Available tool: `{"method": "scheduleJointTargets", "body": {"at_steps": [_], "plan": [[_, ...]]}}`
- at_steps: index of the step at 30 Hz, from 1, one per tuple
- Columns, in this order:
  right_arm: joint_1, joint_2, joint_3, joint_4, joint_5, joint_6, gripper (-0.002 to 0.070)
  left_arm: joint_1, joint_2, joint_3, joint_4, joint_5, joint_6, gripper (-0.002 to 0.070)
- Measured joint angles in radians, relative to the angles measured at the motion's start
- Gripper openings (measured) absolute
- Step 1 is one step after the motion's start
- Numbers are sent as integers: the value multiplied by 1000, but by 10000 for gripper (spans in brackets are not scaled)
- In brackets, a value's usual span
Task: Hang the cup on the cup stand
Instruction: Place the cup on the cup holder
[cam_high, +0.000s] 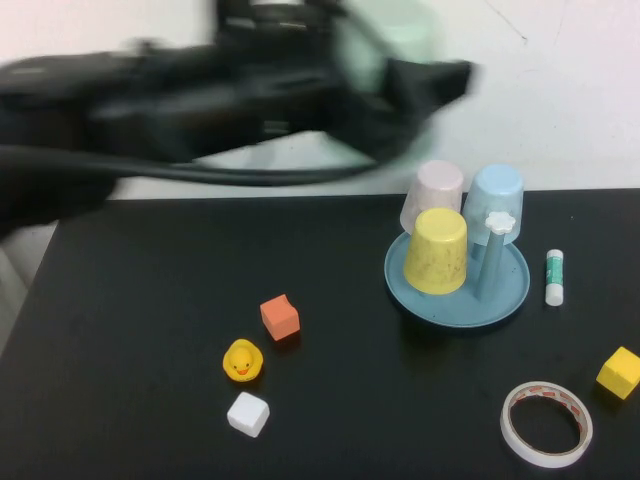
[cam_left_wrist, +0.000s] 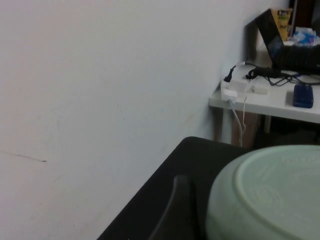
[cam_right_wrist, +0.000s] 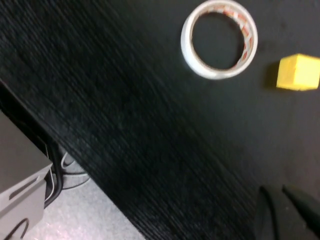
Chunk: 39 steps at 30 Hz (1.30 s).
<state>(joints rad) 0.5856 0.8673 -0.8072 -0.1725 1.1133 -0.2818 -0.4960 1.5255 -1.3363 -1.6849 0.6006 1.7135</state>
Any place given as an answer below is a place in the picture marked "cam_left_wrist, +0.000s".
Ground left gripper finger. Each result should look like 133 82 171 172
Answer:
148 174 201 240

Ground green plastic cup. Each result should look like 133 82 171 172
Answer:
205 144 320 240

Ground white power strip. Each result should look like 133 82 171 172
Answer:
220 79 248 102

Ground white desk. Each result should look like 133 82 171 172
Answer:
208 42 320 148

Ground black power adapter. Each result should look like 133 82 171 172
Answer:
246 66 283 81

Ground blue box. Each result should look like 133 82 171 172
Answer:
292 84 315 109

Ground black laptop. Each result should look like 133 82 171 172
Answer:
254 8 320 74

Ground yellow snack bag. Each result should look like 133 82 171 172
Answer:
271 8 293 42

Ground blue white tissue pack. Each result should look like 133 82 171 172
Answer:
287 27 320 48

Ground grey hanging cable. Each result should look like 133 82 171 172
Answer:
229 98 245 136

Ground thin white cable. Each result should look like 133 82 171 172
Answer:
239 96 249 147

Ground black plug with cord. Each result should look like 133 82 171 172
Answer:
223 64 239 83

